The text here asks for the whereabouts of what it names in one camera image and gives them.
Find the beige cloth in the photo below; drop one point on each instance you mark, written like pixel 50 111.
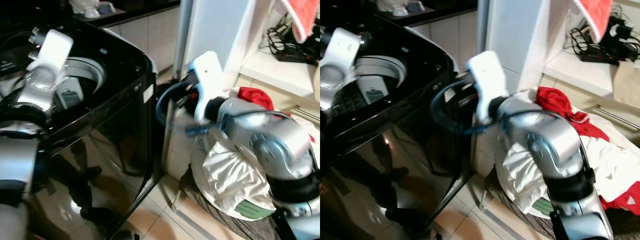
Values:
pixel 627 85

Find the red garment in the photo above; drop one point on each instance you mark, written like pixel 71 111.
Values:
pixel 560 107
pixel 255 96

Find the green striped cloth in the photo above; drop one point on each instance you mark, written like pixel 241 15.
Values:
pixel 252 210
pixel 542 206

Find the black power adapter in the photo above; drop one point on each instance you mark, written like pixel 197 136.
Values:
pixel 622 35

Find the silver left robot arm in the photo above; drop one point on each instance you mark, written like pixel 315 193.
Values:
pixel 329 82
pixel 15 165

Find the black top-load washing machine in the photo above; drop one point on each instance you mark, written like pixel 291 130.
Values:
pixel 110 135
pixel 400 145

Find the red and white towel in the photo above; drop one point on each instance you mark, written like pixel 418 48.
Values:
pixel 595 17
pixel 302 17

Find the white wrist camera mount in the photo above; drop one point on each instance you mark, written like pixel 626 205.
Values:
pixel 206 75
pixel 342 47
pixel 52 50
pixel 487 75

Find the white shelf unit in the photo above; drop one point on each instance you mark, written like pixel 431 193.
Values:
pixel 515 30
pixel 220 30

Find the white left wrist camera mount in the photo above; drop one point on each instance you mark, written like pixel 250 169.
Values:
pixel 342 47
pixel 52 50

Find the dark woven laundry basket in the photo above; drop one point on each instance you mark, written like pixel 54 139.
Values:
pixel 240 227

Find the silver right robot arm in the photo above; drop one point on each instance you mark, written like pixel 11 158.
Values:
pixel 555 140
pixel 280 145

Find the white garment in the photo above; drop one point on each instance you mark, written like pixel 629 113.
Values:
pixel 235 175
pixel 612 165

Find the black power strip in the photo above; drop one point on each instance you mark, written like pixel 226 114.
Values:
pixel 597 56
pixel 297 55

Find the silver washer drum rim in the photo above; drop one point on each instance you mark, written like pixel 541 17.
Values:
pixel 390 70
pixel 90 72

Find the small grey-blue object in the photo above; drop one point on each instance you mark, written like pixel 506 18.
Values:
pixel 416 6
pixel 106 7

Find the red cloth with white print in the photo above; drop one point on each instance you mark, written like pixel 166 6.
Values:
pixel 625 204

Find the white container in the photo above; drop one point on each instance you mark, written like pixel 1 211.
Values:
pixel 87 7
pixel 395 6

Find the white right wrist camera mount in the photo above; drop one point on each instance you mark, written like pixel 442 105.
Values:
pixel 206 75
pixel 487 75

